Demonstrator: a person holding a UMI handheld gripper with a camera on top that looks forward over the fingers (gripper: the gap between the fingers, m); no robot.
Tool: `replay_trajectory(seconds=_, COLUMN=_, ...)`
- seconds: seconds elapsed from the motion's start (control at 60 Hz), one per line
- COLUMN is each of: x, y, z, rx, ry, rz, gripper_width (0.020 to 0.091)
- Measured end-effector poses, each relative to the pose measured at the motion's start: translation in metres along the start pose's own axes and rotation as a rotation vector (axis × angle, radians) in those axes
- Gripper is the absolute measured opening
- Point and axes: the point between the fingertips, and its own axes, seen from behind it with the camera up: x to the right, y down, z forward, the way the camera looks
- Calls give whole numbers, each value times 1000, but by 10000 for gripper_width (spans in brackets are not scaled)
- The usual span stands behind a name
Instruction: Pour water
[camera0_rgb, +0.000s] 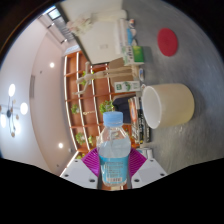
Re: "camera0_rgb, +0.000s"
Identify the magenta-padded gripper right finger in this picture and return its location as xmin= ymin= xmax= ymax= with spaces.
xmin=127 ymin=147 xmax=168 ymax=190

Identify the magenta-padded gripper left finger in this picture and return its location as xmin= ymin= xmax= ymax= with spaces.
xmin=59 ymin=147 xmax=101 ymax=190

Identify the clear blue-capped water bottle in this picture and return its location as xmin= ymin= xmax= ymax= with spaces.
xmin=97 ymin=111 xmax=132 ymax=188

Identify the colourful book stack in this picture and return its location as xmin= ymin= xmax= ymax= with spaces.
xmin=136 ymin=147 xmax=154 ymax=160

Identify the wooden shelf unit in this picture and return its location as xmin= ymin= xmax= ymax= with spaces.
xmin=63 ymin=49 xmax=141 ymax=160

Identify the cream ribbed cup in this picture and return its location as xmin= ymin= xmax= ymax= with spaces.
xmin=141 ymin=83 xmax=196 ymax=130

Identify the green white drink carton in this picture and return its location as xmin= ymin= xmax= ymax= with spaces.
xmin=114 ymin=80 xmax=141 ymax=93

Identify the ceiling lamp with round bulbs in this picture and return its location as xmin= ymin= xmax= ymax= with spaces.
xmin=0 ymin=83 xmax=29 ymax=138

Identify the ceiling air vent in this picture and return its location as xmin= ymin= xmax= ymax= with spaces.
xmin=29 ymin=74 xmax=36 ymax=99

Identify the tan chair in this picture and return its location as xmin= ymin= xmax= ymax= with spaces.
xmin=108 ymin=57 xmax=126 ymax=83

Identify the green white box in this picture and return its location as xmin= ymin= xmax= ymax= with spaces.
xmin=121 ymin=45 xmax=145 ymax=66

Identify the flat round red coaster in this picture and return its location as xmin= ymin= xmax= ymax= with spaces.
xmin=156 ymin=27 xmax=179 ymax=57

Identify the white book stack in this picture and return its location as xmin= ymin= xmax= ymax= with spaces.
xmin=114 ymin=18 xmax=138 ymax=56

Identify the grey curtain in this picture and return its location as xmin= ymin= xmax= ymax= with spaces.
xmin=39 ymin=14 xmax=71 ymax=44

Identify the white vase with flowers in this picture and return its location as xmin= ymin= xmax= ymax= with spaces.
xmin=65 ymin=9 xmax=128 ymax=36

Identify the window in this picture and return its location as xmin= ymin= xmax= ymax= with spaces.
xmin=47 ymin=7 xmax=62 ymax=21

